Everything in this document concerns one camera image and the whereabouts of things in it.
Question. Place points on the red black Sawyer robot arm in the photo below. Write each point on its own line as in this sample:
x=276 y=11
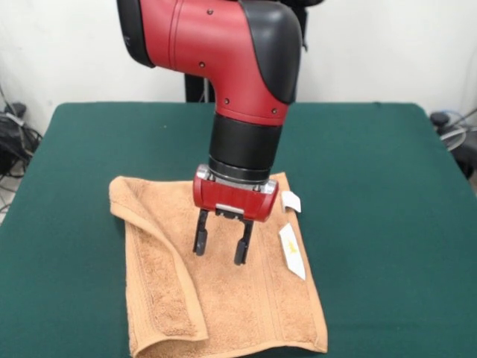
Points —
x=223 y=56

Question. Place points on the dark green table cloth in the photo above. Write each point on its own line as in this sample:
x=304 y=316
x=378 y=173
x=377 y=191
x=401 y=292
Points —
x=372 y=186

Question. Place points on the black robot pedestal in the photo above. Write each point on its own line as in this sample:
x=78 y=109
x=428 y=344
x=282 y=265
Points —
x=195 y=87

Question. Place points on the tan terry towel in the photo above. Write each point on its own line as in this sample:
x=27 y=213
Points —
x=242 y=298

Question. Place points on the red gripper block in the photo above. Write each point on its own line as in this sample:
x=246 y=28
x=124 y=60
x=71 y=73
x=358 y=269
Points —
x=234 y=199

